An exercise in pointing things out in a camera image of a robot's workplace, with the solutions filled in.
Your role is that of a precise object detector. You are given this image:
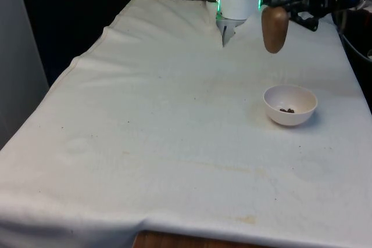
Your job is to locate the white bowl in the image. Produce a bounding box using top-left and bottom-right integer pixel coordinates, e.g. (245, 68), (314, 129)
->
(263, 84), (318, 127)

